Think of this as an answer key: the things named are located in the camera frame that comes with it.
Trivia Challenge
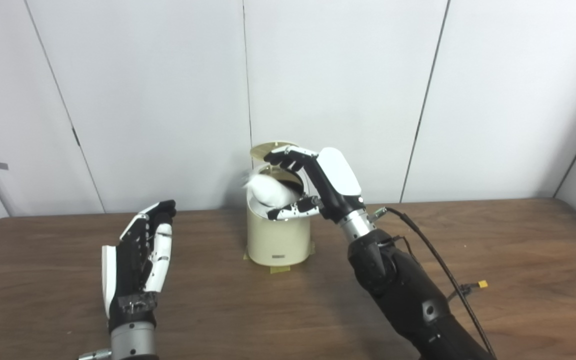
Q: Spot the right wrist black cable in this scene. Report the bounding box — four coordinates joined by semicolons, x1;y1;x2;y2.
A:
368;206;499;360

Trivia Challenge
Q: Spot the cream round bin lid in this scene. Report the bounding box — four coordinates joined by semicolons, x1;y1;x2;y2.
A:
250;141;299;162

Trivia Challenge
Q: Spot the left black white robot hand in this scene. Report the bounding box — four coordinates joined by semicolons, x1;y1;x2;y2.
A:
101;200;177;333

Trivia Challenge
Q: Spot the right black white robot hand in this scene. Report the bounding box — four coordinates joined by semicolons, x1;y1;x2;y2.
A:
264;146;364;223

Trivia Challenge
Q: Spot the small white plastic bottle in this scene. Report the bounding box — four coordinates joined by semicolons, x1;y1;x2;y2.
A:
242;167;303;208

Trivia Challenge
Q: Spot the cream-colored bin body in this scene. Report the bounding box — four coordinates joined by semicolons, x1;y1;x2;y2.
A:
246;167;312;267

